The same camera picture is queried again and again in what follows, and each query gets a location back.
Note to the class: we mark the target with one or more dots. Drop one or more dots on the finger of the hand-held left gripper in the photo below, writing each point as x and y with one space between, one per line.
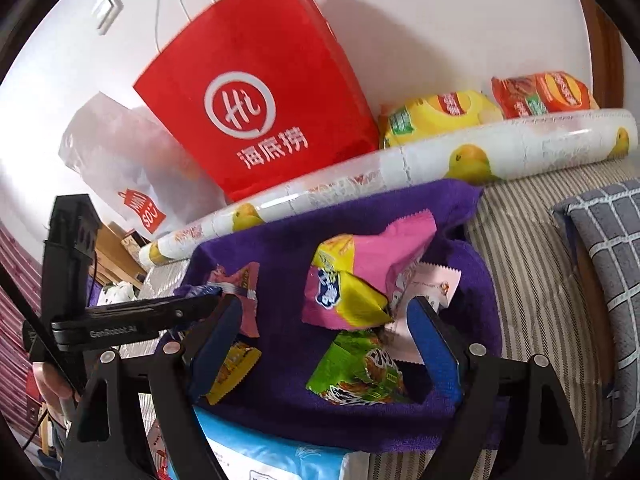
150 309

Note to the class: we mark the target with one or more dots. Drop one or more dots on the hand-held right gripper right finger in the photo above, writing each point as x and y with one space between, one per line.
432 345

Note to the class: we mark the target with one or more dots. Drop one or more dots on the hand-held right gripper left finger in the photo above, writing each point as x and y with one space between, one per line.
215 352

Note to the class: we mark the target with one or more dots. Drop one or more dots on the blue candy wrapper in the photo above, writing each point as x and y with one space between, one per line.
200 290

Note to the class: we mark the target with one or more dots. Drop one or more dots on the pale pink snack packet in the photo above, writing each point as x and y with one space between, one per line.
437 282

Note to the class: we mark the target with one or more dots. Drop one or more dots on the green snack packet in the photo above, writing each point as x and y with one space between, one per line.
360 375

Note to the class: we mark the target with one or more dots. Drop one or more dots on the pink yellow snack packet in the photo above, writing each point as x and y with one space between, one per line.
360 280

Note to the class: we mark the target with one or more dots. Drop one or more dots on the white red candy packet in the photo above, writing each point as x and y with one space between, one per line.
159 452

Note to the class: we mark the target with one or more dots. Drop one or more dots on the purple towel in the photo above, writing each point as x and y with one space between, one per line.
285 260

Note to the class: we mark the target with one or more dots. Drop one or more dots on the person's left hand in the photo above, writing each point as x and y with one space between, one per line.
50 380

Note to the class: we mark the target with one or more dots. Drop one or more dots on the white spotted plush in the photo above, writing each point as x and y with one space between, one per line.
117 292

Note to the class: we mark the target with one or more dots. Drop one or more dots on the red striped cloth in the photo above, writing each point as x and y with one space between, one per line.
17 300

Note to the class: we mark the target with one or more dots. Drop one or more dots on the white plastic shopping bag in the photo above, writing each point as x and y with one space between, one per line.
115 170

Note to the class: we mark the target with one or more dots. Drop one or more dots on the blue tissue box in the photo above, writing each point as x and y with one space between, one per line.
275 455

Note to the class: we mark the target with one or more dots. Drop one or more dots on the lemon print paper roll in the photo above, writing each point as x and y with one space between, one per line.
400 170

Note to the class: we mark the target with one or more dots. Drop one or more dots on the grey checked cloth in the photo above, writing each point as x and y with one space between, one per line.
605 270

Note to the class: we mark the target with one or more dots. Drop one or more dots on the yellow chip bag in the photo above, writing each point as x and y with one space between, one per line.
435 115

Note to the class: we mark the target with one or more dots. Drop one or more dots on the red paper bag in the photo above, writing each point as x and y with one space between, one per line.
260 95

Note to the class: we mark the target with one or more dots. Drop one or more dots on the orange chip bag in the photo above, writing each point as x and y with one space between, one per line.
545 92

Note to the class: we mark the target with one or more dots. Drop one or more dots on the white light switch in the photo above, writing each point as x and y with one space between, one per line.
107 10

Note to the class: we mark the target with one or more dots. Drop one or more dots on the brown door frame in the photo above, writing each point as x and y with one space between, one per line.
600 35

